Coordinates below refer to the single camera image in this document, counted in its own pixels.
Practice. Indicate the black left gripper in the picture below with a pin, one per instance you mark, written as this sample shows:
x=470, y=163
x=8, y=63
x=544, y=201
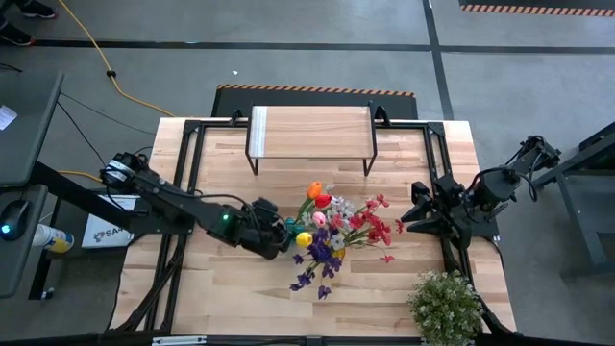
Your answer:
x=262, y=230

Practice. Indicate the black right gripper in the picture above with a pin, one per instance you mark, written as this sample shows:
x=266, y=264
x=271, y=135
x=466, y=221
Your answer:
x=454, y=204

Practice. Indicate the blue cut-glass vase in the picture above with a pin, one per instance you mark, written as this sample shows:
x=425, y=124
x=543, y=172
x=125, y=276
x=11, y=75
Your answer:
x=294, y=226

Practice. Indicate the flower stems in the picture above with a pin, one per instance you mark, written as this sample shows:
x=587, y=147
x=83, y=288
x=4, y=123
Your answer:
x=303, y=239
x=319, y=219

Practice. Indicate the purple artificial flower spray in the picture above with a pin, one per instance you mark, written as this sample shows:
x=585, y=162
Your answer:
x=319, y=250

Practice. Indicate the red artificial tulip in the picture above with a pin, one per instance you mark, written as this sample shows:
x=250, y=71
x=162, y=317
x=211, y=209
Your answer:
x=323, y=201

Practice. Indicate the red artificial flower spray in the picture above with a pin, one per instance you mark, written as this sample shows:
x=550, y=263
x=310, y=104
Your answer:
x=372, y=226

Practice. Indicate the yellow cut-glass vase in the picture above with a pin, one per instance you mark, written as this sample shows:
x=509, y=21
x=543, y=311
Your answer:
x=340, y=253

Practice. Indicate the white artificial flower spray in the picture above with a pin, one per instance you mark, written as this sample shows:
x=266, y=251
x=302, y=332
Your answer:
x=342, y=206

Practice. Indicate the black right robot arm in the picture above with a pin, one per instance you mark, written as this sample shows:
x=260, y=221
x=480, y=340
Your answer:
x=495, y=185

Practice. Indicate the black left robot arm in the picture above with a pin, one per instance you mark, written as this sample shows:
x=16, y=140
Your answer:
x=168, y=197

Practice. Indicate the wooden shelf black metal legs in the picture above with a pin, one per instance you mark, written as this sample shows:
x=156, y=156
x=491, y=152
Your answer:
x=312, y=132

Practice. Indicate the green potted plant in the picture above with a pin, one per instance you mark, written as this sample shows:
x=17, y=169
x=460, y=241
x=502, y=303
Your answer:
x=444, y=307

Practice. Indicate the black hazard-striped floor mat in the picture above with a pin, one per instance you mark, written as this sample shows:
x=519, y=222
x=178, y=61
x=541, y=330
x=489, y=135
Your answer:
x=230, y=103
x=528, y=9

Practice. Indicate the black metal stand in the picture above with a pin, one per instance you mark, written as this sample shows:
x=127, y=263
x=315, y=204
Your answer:
x=588, y=226

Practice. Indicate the white printed cardboard box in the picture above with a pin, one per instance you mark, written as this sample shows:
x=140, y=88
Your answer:
x=103, y=235

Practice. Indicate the white and yellow spray can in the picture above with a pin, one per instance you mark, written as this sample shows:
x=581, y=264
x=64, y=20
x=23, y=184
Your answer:
x=53, y=239

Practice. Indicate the small bottle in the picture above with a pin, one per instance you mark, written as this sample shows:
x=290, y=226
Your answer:
x=48, y=294

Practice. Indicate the dark grey desk tray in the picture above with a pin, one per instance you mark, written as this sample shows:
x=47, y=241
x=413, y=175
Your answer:
x=19, y=269

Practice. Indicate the black computer mouse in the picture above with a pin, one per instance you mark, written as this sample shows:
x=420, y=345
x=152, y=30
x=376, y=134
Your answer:
x=17, y=216

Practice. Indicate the dark grey desk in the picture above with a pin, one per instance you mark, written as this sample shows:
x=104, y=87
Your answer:
x=29, y=144

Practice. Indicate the white paper note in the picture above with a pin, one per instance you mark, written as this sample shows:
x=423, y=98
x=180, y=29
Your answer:
x=6, y=117

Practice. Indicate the person's shoe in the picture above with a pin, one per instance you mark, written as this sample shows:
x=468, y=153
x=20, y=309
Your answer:
x=38, y=8
x=17, y=34

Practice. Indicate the silver metal bracket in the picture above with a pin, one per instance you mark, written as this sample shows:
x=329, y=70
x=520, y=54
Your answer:
x=178, y=341

